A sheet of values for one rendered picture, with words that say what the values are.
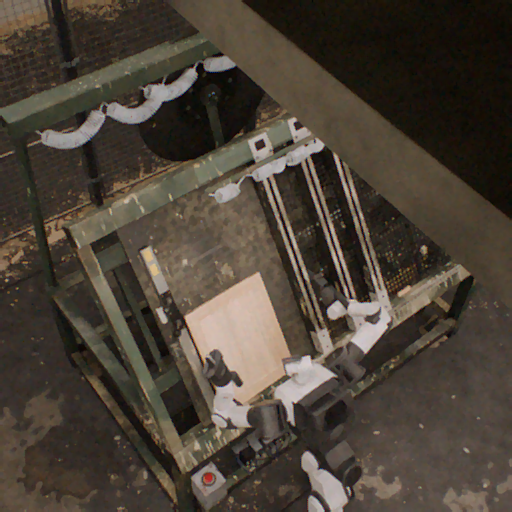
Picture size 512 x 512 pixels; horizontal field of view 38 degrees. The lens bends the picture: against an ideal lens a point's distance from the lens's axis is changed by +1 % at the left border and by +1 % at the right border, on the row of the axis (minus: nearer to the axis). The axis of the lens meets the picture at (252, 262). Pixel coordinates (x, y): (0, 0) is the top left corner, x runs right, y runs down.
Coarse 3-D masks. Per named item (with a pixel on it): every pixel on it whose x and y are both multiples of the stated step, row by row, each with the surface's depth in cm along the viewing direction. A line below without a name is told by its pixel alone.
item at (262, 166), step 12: (300, 144) 326; (276, 156) 320; (288, 156) 336; (300, 156) 333; (252, 168) 315; (264, 168) 324; (228, 180) 310; (240, 180) 320; (216, 192) 318; (228, 192) 317
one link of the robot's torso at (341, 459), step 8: (336, 448) 326; (344, 448) 327; (320, 456) 327; (328, 456) 324; (336, 456) 325; (344, 456) 326; (352, 456) 327; (328, 464) 323; (336, 464) 324; (344, 464) 323; (352, 464) 323; (328, 472) 328; (336, 472) 324; (344, 472) 321; (352, 472) 323; (360, 472) 326; (344, 480) 321; (352, 480) 325
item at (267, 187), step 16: (256, 160) 333; (272, 176) 343; (272, 192) 347; (272, 208) 346; (272, 224) 354; (288, 224) 352; (288, 240) 356; (288, 256) 357; (304, 272) 362; (304, 288) 363; (304, 304) 368; (320, 320) 371; (320, 336) 373
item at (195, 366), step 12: (144, 264) 323; (156, 264) 323; (156, 276) 324; (156, 288) 326; (180, 336) 335; (192, 348) 339; (192, 360) 340; (192, 372) 343; (204, 384) 346; (204, 396) 347
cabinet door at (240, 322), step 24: (240, 288) 350; (264, 288) 357; (192, 312) 339; (216, 312) 346; (240, 312) 353; (264, 312) 359; (192, 336) 341; (216, 336) 348; (240, 336) 355; (264, 336) 362; (240, 360) 357; (264, 360) 364; (288, 360) 372; (264, 384) 366
